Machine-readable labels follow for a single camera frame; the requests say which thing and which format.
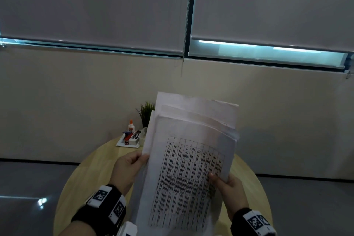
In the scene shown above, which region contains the blind pull chain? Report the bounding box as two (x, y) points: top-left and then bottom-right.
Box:
(180, 0), (195, 77)

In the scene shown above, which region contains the stack of printed papers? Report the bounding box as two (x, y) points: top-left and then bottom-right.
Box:
(128, 91), (240, 236)

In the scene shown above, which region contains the person's right hand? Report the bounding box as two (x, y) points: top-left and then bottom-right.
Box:
(208, 172), (250, 222)

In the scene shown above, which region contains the white box black label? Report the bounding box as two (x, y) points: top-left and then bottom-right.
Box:
(128, 130), (142, 146)

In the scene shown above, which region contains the green potted plant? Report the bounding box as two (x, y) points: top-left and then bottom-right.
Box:
(135, 101), (155, 128)

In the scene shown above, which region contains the person's left hand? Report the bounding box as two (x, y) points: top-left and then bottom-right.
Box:
(109, 150), (150, 196)

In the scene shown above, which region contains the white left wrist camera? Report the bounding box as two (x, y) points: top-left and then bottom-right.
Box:
(116, 221), (138, 236)

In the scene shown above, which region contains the window with black frame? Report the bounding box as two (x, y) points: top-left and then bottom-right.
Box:
(0, 0), (354, 75)

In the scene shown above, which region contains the round wooden table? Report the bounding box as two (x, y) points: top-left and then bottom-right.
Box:
(53, 136), (273, 236)

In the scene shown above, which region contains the white tray with stapler items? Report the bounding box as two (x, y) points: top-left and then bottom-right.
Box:
(115, 133), (142, 149)

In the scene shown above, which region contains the black left wrist band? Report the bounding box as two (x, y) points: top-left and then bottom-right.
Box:
(71, 184), (127, 236)

